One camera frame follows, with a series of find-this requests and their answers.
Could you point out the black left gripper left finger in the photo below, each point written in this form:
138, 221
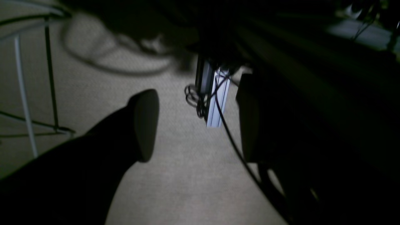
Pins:
75, 182

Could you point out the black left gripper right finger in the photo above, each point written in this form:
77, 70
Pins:
308, 179

